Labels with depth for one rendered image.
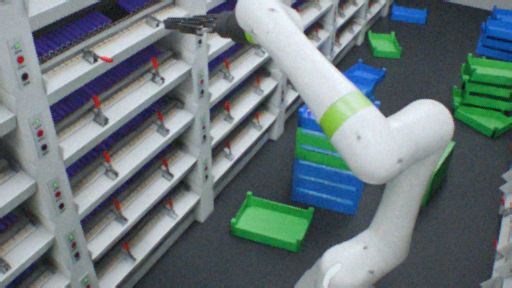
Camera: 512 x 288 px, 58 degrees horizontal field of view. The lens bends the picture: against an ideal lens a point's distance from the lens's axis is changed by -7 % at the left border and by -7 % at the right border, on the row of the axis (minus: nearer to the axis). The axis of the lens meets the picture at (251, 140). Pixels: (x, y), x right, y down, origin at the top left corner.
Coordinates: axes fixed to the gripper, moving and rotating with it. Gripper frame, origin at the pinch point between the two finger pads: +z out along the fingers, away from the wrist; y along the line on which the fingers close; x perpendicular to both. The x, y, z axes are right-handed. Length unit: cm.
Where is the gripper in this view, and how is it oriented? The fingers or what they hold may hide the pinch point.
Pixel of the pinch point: (175, 23)
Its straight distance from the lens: 147.3
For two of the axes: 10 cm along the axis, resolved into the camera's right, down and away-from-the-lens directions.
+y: 4.9, -5.1, 7.1
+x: -1.3, -8.5, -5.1
